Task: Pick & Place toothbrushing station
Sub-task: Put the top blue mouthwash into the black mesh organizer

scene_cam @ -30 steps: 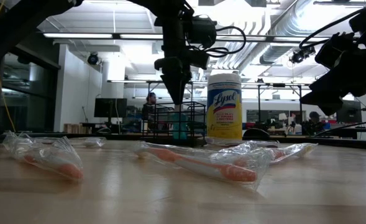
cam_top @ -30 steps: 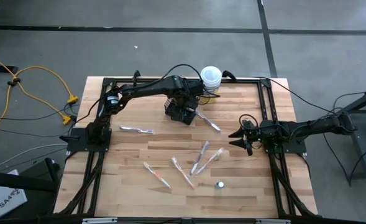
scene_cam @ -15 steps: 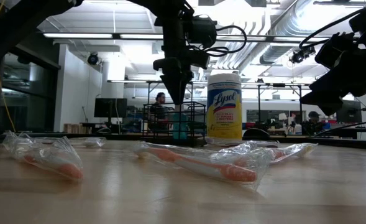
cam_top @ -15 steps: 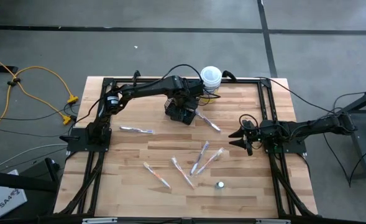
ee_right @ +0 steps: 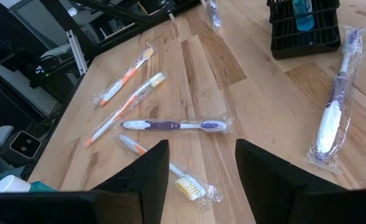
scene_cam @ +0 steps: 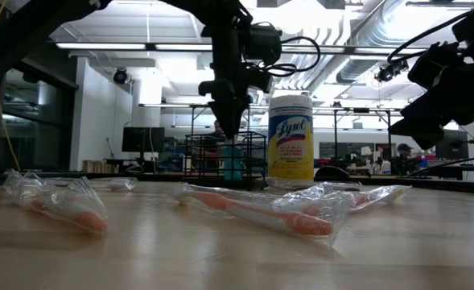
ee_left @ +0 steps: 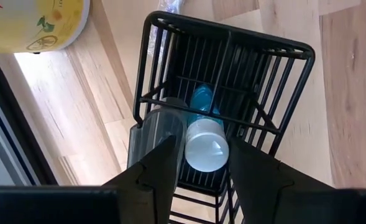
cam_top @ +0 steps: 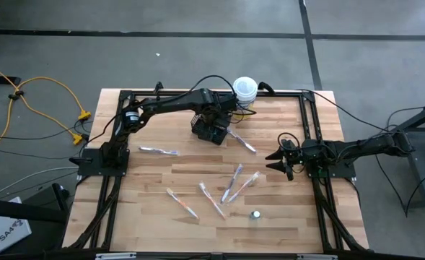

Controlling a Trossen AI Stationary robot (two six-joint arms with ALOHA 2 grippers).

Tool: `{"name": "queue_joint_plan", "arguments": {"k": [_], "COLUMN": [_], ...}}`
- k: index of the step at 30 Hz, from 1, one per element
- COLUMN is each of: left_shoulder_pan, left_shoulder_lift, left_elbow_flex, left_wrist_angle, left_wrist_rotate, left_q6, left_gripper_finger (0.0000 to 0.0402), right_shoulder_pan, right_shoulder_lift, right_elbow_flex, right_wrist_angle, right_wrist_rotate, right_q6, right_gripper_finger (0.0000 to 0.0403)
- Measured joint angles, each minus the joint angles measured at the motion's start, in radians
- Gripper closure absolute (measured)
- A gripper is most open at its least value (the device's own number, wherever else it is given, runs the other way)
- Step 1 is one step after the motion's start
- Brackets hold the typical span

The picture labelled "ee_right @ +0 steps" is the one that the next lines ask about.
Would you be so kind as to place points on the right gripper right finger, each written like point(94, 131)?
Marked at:
point(263, 186)

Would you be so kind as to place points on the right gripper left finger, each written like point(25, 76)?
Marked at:
point(145, 186)

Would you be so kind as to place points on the orange toothbrush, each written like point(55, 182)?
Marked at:
point(126, 104)
point(120, 81)
point(189, 186)

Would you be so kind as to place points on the purple toothbrush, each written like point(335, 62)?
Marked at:
point(328, 124)
point(161, 125)
point(214, 14)

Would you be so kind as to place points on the black device with white rim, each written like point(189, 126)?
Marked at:
point(25, 144)

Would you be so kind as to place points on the silver metal bracket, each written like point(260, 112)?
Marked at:
point(77, 53)

